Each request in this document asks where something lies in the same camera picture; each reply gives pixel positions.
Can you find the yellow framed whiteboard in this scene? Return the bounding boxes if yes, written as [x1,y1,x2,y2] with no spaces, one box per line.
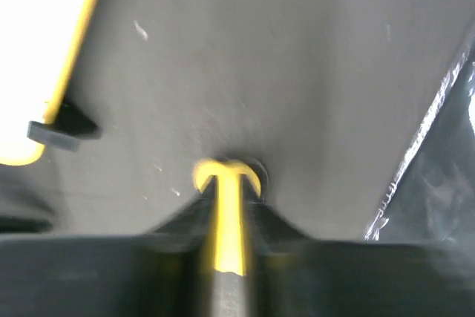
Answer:
[1,0,97,166]

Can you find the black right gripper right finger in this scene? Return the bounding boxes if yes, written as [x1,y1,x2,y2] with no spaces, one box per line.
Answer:
[243,181,474,316]

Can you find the yellow black whiteboard eraser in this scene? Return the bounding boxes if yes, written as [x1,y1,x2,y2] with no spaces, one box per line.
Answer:
[193,158,262,316]

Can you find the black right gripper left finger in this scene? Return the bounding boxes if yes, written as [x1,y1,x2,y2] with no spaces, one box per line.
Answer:
[1,180,217,316]

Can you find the black foil sheet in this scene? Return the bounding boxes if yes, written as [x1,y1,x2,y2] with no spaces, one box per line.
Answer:
[364,37,474,251]

